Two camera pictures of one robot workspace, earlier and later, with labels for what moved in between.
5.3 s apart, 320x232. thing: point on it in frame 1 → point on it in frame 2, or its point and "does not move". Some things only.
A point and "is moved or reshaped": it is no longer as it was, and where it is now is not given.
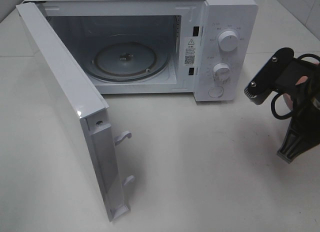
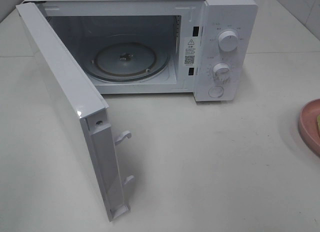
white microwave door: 91,107 does not move
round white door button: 215,91 does not move
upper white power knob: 228,40 does not move
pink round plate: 288,98 is moved or reshaped
